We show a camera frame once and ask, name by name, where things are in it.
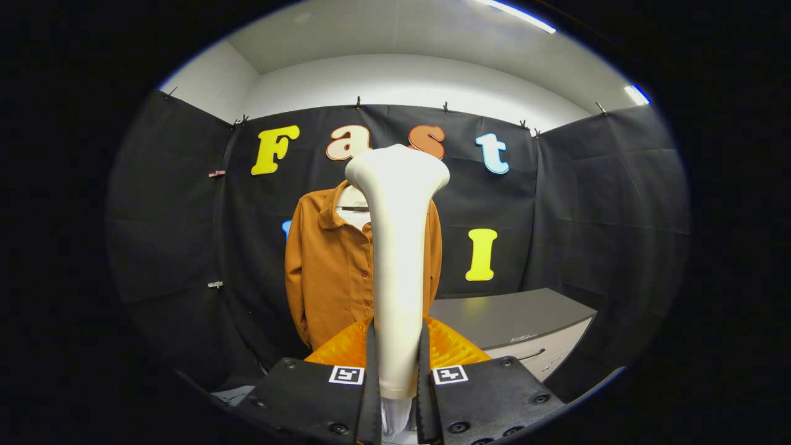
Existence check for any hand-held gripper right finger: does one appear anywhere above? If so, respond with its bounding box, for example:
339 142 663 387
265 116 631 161
415 316 566 445

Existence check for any brown button shirt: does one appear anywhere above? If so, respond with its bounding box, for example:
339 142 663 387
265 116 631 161
284 179 443 352

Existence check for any black backdrop cloth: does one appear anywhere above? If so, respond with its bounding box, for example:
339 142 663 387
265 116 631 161
106 90 692 402

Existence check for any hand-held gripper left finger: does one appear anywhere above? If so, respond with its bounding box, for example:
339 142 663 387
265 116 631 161
235 316 383 445

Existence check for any white garment steamer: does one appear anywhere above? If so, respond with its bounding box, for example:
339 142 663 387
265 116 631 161
345 144 450 400

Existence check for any white mannequin torso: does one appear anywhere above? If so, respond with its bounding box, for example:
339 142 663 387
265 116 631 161
336 184 371 231

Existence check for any grey cabinet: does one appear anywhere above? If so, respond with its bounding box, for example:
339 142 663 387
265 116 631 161
429 287 597 383

